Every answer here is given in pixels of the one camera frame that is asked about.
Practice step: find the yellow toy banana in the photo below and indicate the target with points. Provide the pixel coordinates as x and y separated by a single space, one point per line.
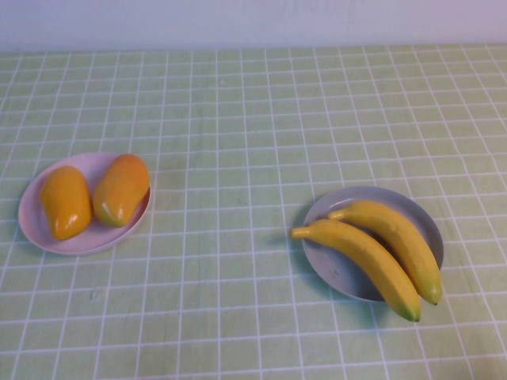
404 245
356 253

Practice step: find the green-tipped orange toy mango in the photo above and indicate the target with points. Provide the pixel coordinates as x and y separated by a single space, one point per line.
123 190

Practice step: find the all orange-yellow toy mango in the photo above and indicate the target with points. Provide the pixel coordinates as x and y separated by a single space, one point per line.
65 202

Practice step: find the pale blue round plate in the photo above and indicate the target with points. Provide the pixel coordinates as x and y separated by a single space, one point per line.
332 269

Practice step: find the pink round plate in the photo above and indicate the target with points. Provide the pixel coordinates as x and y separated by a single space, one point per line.
91 241

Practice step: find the green checked tablecloth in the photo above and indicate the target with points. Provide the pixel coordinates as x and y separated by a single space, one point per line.
237 158

